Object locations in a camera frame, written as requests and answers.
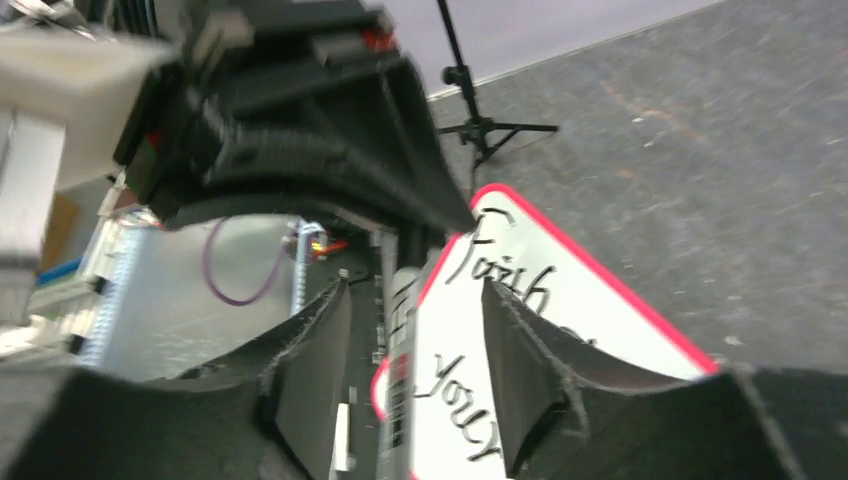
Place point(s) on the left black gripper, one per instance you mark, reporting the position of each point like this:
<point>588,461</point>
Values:
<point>289,107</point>

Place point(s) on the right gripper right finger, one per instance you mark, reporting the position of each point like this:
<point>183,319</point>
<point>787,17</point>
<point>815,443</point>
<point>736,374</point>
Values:
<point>568,410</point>

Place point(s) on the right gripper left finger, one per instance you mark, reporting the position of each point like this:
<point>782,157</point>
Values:
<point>270,415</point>

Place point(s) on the pink framed whiteboard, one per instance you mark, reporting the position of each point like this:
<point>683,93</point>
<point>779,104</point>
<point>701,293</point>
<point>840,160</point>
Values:
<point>455,424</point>

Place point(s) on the white whiteboard marker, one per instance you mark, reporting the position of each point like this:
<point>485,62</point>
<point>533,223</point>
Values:
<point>395,458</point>

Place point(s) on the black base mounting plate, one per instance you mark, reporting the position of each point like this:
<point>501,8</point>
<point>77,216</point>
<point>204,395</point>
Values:
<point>360,261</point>

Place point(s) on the black microphone stand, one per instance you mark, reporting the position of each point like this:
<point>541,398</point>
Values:
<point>484,133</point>

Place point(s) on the blue toothed cable rail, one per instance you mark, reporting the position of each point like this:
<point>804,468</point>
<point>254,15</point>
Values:
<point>114,296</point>

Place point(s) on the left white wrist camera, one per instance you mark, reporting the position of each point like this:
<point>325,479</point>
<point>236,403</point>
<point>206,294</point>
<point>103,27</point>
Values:
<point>65,99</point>

